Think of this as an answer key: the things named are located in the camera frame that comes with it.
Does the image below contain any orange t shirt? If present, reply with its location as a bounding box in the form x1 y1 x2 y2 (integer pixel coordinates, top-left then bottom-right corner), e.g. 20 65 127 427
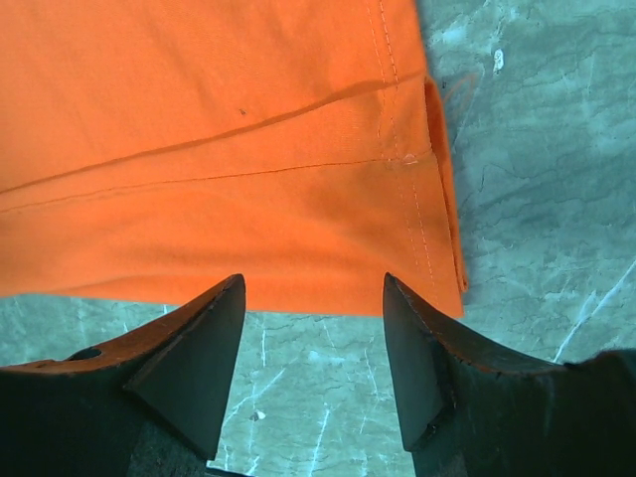
1 1 468 317

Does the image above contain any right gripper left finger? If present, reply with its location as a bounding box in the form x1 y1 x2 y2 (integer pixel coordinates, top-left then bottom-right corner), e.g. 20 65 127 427
1 274 245 476

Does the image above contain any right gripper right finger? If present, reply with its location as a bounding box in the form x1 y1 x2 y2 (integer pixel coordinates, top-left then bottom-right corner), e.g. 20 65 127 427
383 275 635 476

